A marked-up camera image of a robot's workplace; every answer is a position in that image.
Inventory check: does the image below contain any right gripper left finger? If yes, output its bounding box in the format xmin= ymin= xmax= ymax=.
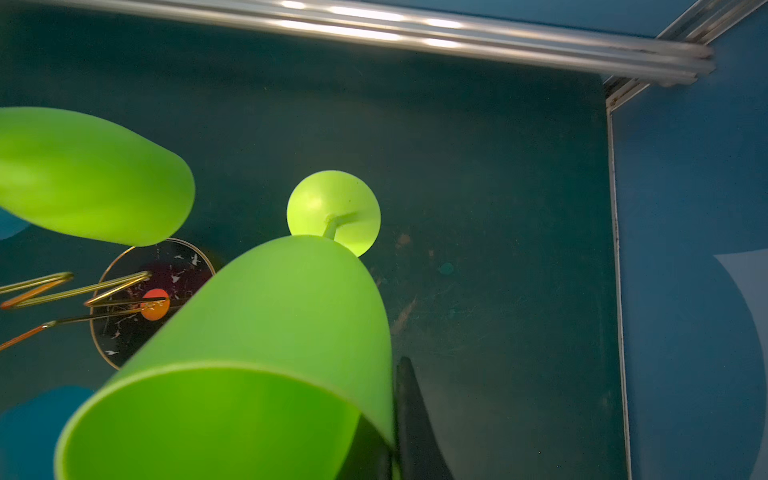
xmin=336 ymin=416 xmax=392 ymax=480

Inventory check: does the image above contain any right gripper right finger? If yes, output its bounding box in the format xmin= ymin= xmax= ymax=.
xmin=395 ymin=356 xmax=454 ymax=480

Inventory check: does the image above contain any green wine glass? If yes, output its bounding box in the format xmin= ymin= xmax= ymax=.
xmin=1 ymin=107 xmax=195 ymax=246
xmin=54 ymin=171 xmax=396 ymax=479

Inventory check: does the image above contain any red wine glass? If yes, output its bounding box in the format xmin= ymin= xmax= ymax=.
xmin=140 ymin=288 xmax=171 ymax=322

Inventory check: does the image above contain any gold wire wine glass rack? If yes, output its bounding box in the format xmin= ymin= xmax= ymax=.
xmin=1 ymin=238 xmax=217 ymax=370

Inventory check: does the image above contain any green wine glass back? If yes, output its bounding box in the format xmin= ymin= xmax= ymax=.
xmin=1 ymin=107 xmax=195 ymax=246

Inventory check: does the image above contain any aluminium frame back bar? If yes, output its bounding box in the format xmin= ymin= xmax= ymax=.
xmin=35 ymin=0 xmax=716 ymax=86

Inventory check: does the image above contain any aluminium frame right post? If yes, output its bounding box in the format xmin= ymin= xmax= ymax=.
xmin=603 ymin=0 xmax=767 ymax=114

